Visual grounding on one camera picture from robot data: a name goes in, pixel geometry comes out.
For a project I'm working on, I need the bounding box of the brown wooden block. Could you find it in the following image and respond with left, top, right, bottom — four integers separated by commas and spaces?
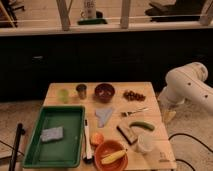
117, 123, 137, 145

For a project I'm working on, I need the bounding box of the green plastic tray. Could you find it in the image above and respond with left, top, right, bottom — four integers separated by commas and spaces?
23, 106, 85, 168

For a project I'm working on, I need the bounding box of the light blue cloth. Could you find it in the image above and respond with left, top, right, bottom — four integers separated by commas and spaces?
95, 107, 113, 128

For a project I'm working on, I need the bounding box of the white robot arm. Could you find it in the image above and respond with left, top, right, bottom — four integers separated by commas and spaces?
158, 62, 213, 123

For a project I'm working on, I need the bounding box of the black cable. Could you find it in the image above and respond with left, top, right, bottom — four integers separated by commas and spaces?
168, 132, 213, 171

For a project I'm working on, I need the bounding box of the green cucumber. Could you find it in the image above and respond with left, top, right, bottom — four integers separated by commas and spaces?
129, 121, 155, 131

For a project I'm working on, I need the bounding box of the white plastic cup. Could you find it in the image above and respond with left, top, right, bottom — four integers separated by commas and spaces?
136, 133, 155, 154

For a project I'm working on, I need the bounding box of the dark metal cup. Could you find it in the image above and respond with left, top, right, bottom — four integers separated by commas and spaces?
76, 84, 87, 99

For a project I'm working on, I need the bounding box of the silver fork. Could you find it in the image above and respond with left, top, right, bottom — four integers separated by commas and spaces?
121, 107, 148, 117

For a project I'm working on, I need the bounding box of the green flat object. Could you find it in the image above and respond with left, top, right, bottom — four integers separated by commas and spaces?
77, 18, 108, 25

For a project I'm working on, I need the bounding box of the blue-grey sponge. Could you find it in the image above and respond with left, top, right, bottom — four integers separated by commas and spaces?
40, 127, 63, 142

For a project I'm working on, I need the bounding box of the green translucent cup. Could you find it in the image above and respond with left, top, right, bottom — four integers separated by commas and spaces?
57, 89, 69, 103

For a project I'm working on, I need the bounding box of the black pole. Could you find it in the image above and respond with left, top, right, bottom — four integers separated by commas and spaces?
8, 123, 25, 171

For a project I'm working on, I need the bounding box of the orange bowl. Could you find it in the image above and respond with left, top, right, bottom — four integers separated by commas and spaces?
94, 140, 128, 171

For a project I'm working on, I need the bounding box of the orange carrot piece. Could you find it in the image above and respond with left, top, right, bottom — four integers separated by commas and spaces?
90, 132, 104, 146

